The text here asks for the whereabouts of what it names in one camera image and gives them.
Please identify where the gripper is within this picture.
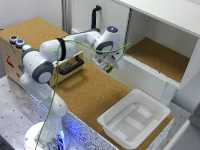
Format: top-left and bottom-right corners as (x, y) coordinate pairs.
(92, 49), (119, 72)

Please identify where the wooden drawer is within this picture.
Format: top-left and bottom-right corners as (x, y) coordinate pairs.
(49, 50), (85, 88)

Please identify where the white sliding door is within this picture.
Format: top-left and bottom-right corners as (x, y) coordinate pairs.
(71, 0), (131, 58)

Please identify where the white plastic box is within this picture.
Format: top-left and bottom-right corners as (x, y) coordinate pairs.
(96, 88), (172, 150)

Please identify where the wooden drawer box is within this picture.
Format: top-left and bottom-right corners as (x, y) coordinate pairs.
(0, 16), (70, 88)

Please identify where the green button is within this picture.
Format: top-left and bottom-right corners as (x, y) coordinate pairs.
(21, 43), (33, 53)

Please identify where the white cabinet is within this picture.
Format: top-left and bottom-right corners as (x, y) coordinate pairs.
(70, 0), (200, 107)

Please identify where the blue button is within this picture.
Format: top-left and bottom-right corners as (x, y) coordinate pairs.
(15, 38), (26, 48)

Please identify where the red button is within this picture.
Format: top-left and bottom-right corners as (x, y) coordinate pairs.
(9, 34), (19, 45)

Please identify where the black drawer handle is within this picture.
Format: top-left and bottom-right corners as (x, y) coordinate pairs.
(57, 54), (85, 76)

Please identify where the black door handle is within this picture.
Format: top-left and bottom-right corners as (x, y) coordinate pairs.
(90, 4), (102, 32)

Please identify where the green cable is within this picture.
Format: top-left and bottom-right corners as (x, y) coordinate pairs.
(34, 39), (133, 150)

